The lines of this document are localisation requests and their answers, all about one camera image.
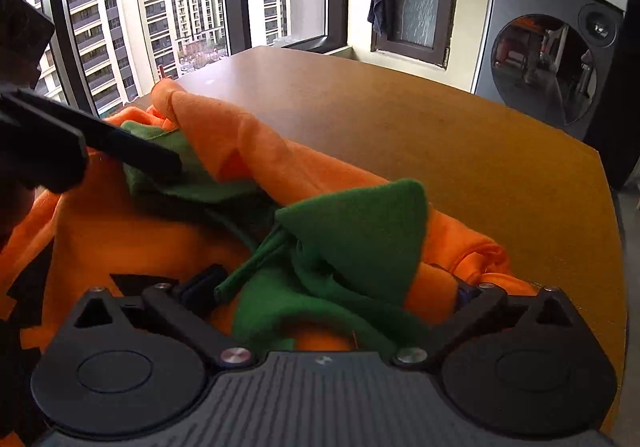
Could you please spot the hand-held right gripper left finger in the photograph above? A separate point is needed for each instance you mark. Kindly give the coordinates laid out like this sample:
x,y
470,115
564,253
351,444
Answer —
x,y
201,288

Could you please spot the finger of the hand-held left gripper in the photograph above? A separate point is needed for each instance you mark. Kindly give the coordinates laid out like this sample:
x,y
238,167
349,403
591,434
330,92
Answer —
x,y
135,149

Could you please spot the grey front-load washing machine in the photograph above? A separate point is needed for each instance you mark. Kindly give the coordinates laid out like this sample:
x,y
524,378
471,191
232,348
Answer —
x,y
505,12

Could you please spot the dark cloth hanging on window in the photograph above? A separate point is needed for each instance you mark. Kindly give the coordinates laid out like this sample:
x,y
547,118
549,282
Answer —
x,y
381,2

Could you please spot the orange and green pumpkin garment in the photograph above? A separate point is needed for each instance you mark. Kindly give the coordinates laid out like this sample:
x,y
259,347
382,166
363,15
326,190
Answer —
x,y
325,167

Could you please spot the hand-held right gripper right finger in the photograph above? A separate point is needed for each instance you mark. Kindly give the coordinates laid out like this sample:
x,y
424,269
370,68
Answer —
x,y
463,298

